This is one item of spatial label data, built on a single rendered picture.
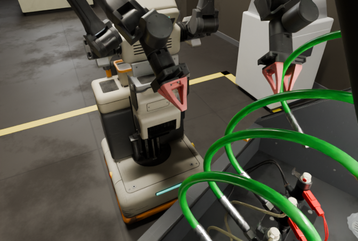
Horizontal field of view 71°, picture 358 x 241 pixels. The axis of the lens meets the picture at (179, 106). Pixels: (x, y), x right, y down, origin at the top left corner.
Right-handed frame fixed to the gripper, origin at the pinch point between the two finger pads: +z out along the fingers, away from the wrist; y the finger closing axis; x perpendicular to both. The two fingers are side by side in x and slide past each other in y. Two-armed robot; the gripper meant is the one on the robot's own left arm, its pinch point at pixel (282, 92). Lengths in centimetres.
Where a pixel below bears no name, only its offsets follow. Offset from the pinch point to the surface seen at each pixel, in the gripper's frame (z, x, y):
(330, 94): 8.2, -25.9, -10.2
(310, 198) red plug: 24.2, -5.6, 2.0
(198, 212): 32.9, 23.4, -13.4
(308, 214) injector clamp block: 29.2, 4.0, 9.0
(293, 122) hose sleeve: 7.3, 0.8, 3.4
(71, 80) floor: -78, 282, -117
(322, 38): -6.9, -15.2, -1.2
